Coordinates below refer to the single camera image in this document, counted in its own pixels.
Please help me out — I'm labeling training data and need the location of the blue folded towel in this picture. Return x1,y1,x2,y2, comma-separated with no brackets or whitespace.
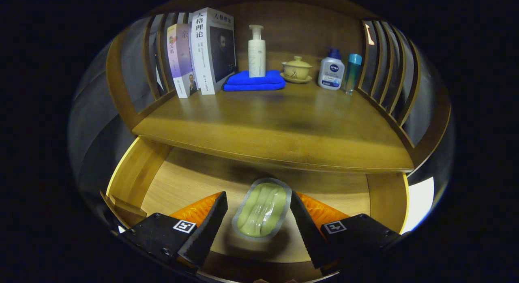
223,70,286,92

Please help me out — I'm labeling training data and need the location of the wooden countertop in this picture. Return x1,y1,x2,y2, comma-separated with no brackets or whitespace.
132,78,415,173

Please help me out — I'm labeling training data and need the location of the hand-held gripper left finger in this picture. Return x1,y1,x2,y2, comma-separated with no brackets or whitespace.
119,191,228,275

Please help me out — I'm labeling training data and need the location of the white bottle with blue pump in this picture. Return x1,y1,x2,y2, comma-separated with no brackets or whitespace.
317,47,345,91

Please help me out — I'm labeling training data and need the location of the purple book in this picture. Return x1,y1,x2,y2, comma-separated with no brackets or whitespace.
167,24,200,99

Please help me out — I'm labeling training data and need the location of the teal clear bottle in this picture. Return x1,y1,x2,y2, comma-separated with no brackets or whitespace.
343,53,362,95

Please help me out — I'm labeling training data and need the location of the thick white book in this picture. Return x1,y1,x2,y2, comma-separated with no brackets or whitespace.
191,7,238,95

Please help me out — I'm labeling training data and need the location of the yellow lidded teacup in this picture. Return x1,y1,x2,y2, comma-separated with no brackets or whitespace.
280,56,313,84

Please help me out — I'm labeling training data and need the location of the green snack packet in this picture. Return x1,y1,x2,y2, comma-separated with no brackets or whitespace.
232,178,292,242

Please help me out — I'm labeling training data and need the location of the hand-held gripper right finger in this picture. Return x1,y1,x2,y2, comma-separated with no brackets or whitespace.
290,191,402,276

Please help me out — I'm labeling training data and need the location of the wooden drawer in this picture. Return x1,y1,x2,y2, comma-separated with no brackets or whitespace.
100,136,410,283

